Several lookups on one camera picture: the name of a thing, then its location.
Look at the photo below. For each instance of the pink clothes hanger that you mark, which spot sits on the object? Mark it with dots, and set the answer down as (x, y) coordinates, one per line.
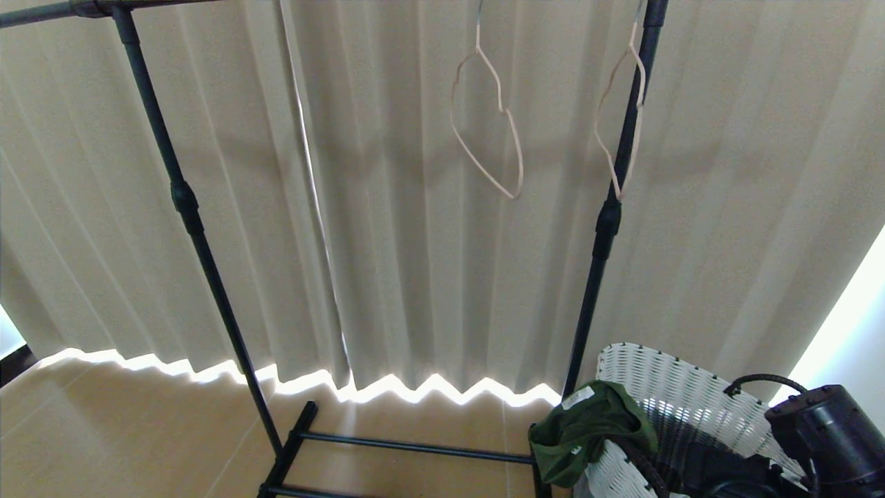
(644, 83)
(477, 38)

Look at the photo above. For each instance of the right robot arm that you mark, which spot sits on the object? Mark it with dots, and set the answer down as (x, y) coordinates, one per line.
(836, 436)

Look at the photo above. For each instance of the white laundry basket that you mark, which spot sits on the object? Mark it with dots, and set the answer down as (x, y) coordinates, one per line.
(664, 387)

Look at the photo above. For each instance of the black clothes rack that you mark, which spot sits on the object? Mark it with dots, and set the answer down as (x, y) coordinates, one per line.
(184, 198)

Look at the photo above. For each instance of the green garment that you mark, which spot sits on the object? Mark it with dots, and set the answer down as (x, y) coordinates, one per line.
(588, 429)

